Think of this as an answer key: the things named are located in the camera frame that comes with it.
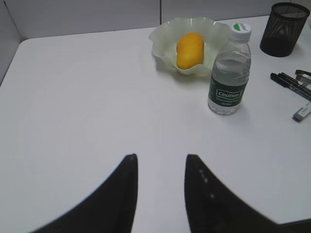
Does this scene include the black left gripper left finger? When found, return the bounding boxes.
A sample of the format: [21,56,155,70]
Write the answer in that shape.
[36,154,138,233]

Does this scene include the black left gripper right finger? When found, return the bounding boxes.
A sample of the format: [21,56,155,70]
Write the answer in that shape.
[186,154,311,233]

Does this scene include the grey white eraser front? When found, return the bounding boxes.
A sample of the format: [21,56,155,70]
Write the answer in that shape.
[293,102,311,122]

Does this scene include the clear water bottle green label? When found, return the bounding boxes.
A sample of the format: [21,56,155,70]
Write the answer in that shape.
[207,22,252,116]

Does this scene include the black marker pen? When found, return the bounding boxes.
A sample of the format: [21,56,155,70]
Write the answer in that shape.
[270,73,311,101]
[278,73,311,95]
[295,69,311,76]

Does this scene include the grey white eraser back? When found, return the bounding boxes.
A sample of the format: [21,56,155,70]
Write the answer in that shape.
[296,74,311,85]

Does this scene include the yellow mango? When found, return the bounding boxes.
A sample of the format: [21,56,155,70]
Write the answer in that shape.
[176,33,205,69]

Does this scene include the pale green wavy plate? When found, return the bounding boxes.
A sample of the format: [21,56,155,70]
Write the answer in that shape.
[149,17,230,77]

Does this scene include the black mesh pen holder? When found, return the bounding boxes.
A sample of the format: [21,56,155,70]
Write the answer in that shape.
[259,2,311,57]

